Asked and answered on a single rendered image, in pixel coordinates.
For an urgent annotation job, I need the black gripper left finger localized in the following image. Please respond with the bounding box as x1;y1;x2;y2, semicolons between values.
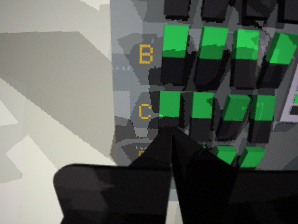
53;126;173;224

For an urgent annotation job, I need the grey switch panel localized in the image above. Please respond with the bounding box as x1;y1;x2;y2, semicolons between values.
110;0;298;171

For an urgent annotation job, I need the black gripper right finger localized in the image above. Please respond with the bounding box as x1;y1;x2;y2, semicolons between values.
170;126;298;224

